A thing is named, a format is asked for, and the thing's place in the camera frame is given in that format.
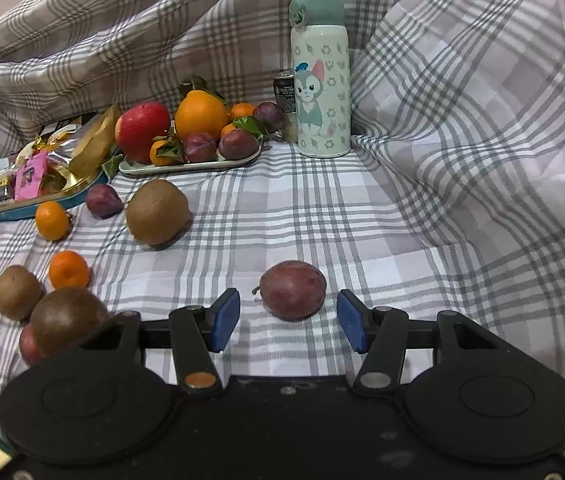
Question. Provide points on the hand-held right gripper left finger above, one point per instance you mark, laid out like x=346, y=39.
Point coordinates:
x=225, y=320

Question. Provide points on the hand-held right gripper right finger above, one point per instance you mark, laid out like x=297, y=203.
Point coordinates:
x=352, y=322

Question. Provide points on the purple plum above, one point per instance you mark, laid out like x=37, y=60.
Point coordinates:
x=292, y=290
x=268, y=116
x=30, y=347
x=200, y=146
x=238, y=144
x=104, y=201

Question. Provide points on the grey plaid blanket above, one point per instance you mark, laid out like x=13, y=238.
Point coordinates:
x=312, y=210

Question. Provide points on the light green fruit plate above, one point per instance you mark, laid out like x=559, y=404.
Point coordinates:
x=202, y=166

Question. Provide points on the teal snack tray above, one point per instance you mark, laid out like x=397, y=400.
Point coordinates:
x=62, y=200

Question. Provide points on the pink snack packet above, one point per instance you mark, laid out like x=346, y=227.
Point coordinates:
x=31, y=176

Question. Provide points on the small tangerine with leaves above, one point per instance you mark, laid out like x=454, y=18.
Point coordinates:
x=162, y=154

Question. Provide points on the large orange with leaves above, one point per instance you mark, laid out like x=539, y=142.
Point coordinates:
x=201, y=115

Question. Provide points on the red apple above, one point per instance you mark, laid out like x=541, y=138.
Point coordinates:
x=142, y=130

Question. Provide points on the cartoon cat thermos bottle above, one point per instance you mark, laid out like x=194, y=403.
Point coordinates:
x=322, y=110

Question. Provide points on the gold snack bag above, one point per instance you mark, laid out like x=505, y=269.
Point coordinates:
x=93, y=145

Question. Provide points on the black drink can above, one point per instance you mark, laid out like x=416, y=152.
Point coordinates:
x=285, y=95

